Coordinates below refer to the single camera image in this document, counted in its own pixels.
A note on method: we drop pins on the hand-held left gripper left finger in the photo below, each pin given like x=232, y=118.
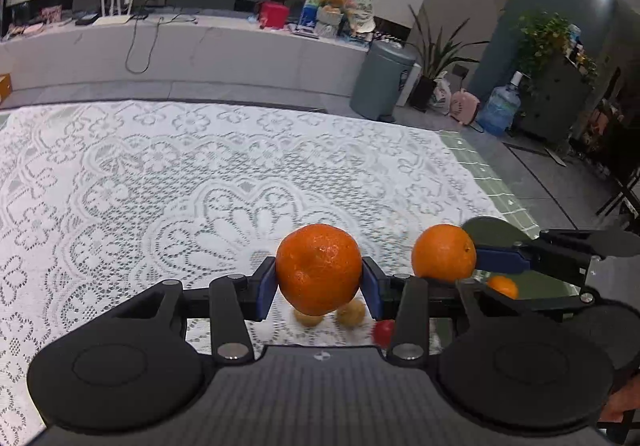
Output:
x=266, y=291

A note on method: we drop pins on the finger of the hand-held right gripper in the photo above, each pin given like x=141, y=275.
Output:
x=560, y=302
x=500, y=260

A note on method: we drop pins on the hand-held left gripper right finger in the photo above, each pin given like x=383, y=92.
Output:
x=372, y=288

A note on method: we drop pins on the orange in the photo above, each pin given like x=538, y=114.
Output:
x=442, y=253
x=502, y=287
x=317, y=268

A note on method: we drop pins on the green colander bowl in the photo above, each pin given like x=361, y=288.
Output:
x=492, y=230

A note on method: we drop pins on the small brown fruit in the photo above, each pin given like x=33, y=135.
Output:
x=351, y=314
x=307, y=318

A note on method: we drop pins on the red cherry tomato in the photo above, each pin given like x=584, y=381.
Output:
x=384, y=332

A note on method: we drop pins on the person's right forearm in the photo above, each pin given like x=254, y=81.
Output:
x=627, y=398

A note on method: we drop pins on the green checkered table mat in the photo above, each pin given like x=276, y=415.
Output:
x=495, y=181

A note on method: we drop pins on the dark chair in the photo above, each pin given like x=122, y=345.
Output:
x=622, y=161

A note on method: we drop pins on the blue water jug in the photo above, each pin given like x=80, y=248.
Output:
x=497, y=108

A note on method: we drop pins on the pink small appliance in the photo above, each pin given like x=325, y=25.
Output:
x=464, y=106

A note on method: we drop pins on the white lace tablecloth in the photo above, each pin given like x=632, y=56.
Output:
x=150, y=176

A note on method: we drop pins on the dark green cabinet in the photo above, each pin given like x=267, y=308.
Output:
x=555, y=106

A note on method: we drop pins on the white plastic bag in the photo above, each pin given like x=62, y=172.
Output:
x=441, y=93

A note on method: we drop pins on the grey trash bin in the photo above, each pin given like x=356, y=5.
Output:
x=380, y=81

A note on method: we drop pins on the long-leaf potted plant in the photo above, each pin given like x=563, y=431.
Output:
x=435, y=53

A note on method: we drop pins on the leafy trailing plant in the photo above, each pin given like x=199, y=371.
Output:
x=545, y=36

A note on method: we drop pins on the white marble console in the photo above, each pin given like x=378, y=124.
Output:
x=225, y=56

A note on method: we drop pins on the white cap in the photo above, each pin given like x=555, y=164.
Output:
x=363, y=25

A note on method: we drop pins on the teddy bear in bag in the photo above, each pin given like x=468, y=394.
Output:
x=328, y=22

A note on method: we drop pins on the red box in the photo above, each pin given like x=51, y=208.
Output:
x=273, y=15

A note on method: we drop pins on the white router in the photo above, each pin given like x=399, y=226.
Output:
x=112, y=20

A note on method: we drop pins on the cardboard box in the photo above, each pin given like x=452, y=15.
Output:
x=4, y=91

